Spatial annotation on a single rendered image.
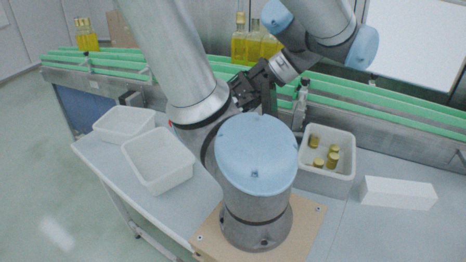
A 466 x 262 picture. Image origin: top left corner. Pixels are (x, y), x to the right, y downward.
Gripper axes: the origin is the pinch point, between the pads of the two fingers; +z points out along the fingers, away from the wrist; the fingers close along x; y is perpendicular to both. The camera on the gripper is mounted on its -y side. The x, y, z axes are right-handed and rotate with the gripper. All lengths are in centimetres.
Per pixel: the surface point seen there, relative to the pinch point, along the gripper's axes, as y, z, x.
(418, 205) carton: -52, -33, -16
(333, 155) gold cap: -24.4, -17.5, -17.3
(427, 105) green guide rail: -31, -56, -39
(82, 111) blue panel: 73, 99, -17
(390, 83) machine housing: -17, -50, -49
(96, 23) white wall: 511, 320, -256
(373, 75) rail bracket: -11, -43, -35
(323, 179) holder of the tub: -27.0, -13.8, -7.0
